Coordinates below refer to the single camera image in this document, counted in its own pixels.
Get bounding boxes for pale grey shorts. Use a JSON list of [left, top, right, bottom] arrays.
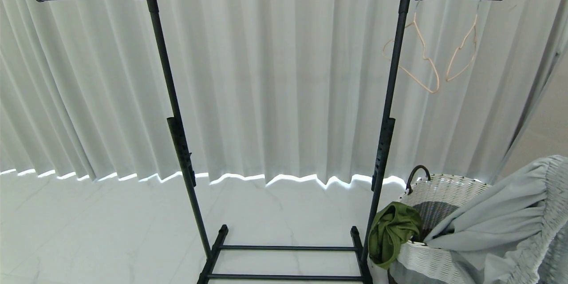
[[424, 155, 568, 284]]

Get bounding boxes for white laundry basket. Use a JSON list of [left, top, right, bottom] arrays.
[[387, 165, 568, 284]]

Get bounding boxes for green garment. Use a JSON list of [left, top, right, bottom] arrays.
[[368, 201, 423, 270]]

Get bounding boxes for pink clothes hanger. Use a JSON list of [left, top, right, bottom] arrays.
[[446, 0, 482, 83], [383, 0, 441, 94]]

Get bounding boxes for white curtain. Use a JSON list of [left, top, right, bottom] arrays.
[[0, 0, 568, 189]]

